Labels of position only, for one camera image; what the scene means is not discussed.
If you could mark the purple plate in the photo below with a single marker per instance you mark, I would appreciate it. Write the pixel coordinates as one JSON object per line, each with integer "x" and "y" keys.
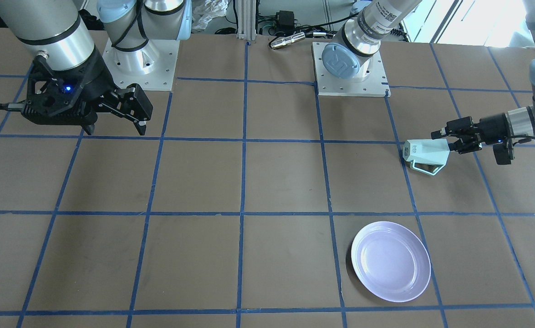
{"x": 390, "y": 261}

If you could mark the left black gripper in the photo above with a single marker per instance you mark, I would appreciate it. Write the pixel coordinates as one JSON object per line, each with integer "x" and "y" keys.
{"x": 492, "y": 126}

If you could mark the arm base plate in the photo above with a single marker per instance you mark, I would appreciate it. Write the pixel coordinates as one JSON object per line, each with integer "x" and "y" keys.
{"x": 340, "y": 73}
{"x": 152, "y": 67}

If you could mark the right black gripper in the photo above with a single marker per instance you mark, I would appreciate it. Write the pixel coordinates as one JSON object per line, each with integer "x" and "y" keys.
{"x": 95, "y": 84}

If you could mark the silver metal cylinder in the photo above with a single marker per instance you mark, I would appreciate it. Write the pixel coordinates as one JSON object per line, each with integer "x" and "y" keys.
{"x": 280, "y": 42}

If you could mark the aluminium frame post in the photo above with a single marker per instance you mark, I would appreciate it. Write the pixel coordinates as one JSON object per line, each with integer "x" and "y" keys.
{"x": 246, "y": 19}

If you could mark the light teal faceted cup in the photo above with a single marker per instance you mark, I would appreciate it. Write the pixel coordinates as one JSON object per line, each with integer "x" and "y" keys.
{"x": 426, "y": 155}

